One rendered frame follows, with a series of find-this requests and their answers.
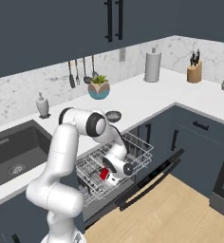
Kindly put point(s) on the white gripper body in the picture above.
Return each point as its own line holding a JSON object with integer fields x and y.
{"x": 113, "y": 181}

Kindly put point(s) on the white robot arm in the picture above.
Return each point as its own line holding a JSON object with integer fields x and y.
{"x": 65, "y": 164}

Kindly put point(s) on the red cup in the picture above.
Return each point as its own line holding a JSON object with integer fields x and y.
{"x": 103, "y": 174}

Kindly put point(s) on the dark dishwasher door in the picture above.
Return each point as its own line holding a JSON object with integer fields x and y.
{"x": 155, "y": 177}

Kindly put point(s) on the dark grey bowl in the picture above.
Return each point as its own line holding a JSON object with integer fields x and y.
{"x": 113, "y": 116}

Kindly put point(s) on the dark blue lower cupboard door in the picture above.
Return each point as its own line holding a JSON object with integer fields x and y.
{"x": 9, "y": 218}
{"x": 199, "y": 158}
{"x": 158, "y": 133}

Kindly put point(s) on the dark blue cupboard door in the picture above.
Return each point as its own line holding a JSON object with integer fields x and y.
{"x": 9, "y": 218}
{"x": 158, "y": 133}
{"x": 44, "y": 28}
{"x": 174, "y": 17}
{"x": 199, "y": 158}

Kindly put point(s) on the dark blue upper cupboard door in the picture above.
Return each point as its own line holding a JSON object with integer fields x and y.
{"x": 174, "y": 17}
{"x": 44, "y": 28}

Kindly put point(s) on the potted plant in teal pot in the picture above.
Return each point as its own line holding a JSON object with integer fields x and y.
{"x": 99, "y": 89}

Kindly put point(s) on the grey soap dispenser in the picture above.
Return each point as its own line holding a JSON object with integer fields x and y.
{"x": 42, "y": 106}

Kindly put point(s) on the dark grey sink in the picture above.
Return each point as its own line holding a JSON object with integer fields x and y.
{"x": 12, "y": 155}

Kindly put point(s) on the hanging dark ladle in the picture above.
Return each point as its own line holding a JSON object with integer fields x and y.
{"x": 86, "y": 78}

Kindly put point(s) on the hanging grey skimmer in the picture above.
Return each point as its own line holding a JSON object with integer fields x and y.
{"x": 94, "y": 73}

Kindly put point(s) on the hanging dark spatula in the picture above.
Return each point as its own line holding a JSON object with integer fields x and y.
{"x": 71, "y": 79}

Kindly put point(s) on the dark blue drawer front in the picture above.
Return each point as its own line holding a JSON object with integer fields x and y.
{"x": 212, "y": 121}

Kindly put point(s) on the paper towel roll on holder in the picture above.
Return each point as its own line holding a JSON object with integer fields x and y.
{"x": 153, "y": 66}

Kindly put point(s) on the wooden knife block with knives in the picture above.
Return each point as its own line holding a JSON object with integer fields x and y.
{"x": 194, "y": 73}

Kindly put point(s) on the grey wall outlet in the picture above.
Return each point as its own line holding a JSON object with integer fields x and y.
{"x": 122, "y": 55}

